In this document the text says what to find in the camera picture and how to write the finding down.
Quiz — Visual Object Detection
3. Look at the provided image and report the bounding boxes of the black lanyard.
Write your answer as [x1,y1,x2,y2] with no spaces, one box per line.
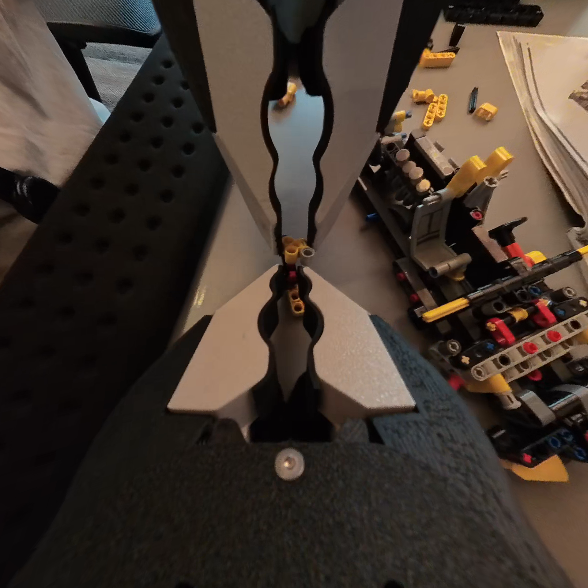
[0,168,61,224]

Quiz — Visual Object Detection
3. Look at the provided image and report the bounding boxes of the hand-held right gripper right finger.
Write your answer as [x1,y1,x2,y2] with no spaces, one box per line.
[298,266,416,420]

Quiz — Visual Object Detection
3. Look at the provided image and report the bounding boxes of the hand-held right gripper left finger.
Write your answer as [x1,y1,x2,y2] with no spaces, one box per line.
[168,266,282,418]

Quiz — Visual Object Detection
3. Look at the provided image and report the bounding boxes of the lego instruction booklet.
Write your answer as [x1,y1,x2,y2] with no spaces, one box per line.
[497,31,588,239]

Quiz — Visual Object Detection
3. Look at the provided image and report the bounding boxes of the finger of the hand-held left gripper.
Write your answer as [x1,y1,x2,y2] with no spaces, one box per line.
[193,0,284,256]
[307,0,406,247]

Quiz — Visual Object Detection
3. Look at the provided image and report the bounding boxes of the lego car model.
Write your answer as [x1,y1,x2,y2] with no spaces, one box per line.
[356,131,588,483]

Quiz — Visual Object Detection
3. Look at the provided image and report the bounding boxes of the pile of yellow lego parts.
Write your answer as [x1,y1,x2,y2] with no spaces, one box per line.
[275,48,499,130]

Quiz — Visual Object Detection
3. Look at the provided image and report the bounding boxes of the yellow lego connector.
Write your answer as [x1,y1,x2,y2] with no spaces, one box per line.
[281,236,307,266]

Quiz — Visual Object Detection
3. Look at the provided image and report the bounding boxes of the black perforated chair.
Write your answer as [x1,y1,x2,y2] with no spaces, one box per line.
[0,34,230,588]

